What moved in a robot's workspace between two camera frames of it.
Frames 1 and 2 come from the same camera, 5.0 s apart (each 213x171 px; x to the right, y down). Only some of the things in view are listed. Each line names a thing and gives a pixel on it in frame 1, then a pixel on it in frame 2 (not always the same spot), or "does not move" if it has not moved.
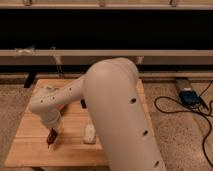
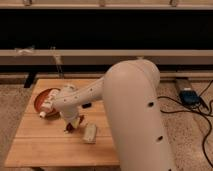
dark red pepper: [51, 137] -> [70, 128]
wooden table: [68, 149] does not move
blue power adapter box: [189, 98] does not move
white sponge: [89, 134] does not move
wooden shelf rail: [90, 56] does not move
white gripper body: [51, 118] -> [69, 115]
